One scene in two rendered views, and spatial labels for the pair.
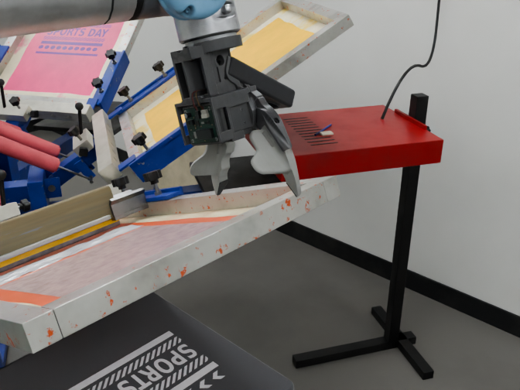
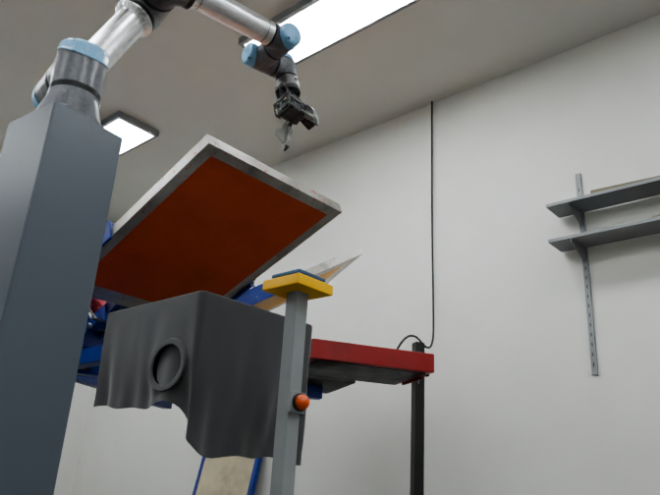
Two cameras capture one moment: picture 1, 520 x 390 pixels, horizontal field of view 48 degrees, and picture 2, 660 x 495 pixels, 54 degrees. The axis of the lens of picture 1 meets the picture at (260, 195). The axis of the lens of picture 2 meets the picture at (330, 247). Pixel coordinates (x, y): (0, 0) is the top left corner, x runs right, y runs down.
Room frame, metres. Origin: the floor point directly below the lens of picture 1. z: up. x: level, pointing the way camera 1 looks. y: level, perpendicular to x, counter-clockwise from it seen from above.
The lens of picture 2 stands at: (-1.11, -0.08, 0.45)
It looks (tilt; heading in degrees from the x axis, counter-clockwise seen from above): 21 degrees up; 359
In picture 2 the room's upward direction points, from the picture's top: 4 degrees clockwise
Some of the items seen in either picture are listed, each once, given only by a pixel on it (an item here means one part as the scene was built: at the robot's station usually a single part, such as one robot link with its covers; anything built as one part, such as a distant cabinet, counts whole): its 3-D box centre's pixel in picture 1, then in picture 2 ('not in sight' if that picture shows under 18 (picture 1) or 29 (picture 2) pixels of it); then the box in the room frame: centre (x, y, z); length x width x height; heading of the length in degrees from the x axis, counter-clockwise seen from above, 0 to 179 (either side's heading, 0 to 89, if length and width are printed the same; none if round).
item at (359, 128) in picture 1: (338, 138); (357, 363); (2.09, -0.30, 1.06); 0.61 x 0.46 x 0.12; 107
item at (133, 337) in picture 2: not in sight; (152, 364); (0.79, 0.39, 0.77); 0.46 x 0.09 x 0.36; 47
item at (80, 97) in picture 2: not in sight; (71, 111); (0.22, 0.52, 1.25); 0.15 x 0.15 x 0.10
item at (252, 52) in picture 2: not in sight; (262, 56); (0.65, 0.15, 1.76); 0.11 x 0.11 x 0.08; 38
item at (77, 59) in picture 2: not in sight; (80, 71); (0.22, 0.53, 1.37); 0.13 x 0.12 x 0.14; 38
